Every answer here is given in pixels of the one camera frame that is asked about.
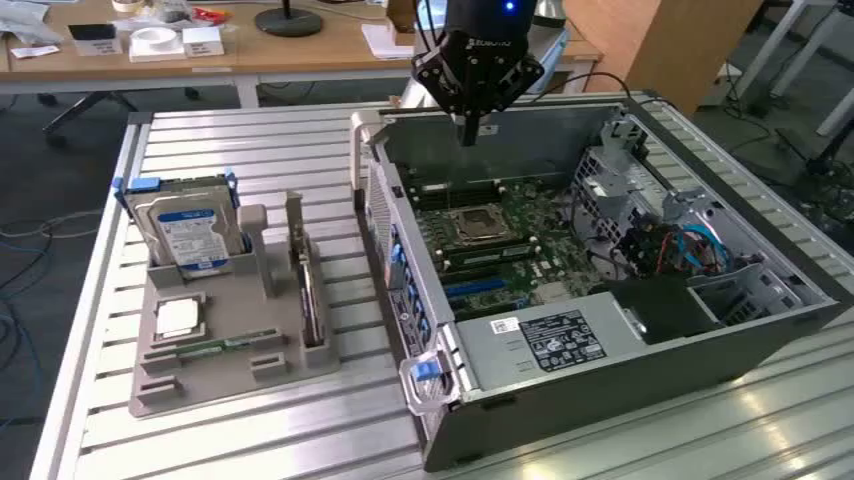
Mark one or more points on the black and white labelled box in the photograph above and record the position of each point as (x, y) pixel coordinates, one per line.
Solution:
(96, 40)

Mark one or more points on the red packet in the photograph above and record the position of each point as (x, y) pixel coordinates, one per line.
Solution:
(210, 15)

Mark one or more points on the flat white box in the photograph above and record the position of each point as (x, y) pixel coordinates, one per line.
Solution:
(156, 55)

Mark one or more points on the hard drive with blue label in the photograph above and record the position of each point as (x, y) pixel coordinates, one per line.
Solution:
(143, 185)

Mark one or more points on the installed black RAM stick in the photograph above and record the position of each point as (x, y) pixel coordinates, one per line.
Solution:
(490, 252)

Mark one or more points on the white tape roll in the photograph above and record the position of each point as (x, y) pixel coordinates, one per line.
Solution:
(154, 37)

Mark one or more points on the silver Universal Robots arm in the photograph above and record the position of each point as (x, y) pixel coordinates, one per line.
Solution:
(416, 97)

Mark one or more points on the grey parts rack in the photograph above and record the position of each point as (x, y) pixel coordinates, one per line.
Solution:
(234, 310)

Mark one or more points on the black office chair base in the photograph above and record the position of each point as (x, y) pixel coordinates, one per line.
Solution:
(80, 107)

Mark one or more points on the hard disk with blue label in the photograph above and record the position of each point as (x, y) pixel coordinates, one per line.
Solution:
(194, 235)

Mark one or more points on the grey power supply unit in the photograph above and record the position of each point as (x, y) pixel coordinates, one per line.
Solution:
(494, 360)

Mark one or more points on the wooden desk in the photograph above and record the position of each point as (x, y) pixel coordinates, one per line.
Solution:
(87, 65)

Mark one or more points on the wooden cabinet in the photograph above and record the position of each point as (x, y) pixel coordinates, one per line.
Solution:
(701, 50)

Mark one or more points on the green RAM stick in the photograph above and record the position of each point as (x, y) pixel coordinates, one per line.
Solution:
(207, 345)

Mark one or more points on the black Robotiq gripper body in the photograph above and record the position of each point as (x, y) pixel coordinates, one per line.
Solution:
(483, 55)

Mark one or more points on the green motherboard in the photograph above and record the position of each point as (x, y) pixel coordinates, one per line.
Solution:
(561, 260)

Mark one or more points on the clear plastic bag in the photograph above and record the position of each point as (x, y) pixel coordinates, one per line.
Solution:
(27, 25)

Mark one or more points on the dark grey open PC case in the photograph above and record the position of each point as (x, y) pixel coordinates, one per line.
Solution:
(601, 400)

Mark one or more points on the white card with red print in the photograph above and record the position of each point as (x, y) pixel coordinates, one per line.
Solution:
(33, 51)

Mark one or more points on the silver metal disk bay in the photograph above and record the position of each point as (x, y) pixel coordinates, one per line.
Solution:
(741, 295)

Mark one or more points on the black plastic air shroud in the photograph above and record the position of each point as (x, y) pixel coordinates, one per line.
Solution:
(661, 310)

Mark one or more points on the graphics card with metal bracket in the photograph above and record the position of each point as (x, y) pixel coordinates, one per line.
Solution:
(312, 300)

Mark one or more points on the black round lamp base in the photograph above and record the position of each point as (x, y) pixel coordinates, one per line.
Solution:
(287, 24)

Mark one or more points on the white table frame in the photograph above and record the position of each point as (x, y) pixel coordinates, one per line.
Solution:
(761, 50)

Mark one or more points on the beige tape roll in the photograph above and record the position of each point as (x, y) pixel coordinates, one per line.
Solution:
(126, 5)

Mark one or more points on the silver CPU chip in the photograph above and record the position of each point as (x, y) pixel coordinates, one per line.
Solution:
(176, 317)

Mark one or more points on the stack of white papers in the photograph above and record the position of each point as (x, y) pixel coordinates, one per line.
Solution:
(383, 42)

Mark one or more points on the brown cardboard box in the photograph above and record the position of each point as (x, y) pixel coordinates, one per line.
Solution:
(400, 12)

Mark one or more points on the CPU socket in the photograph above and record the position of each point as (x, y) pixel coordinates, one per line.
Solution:
(476, 225)

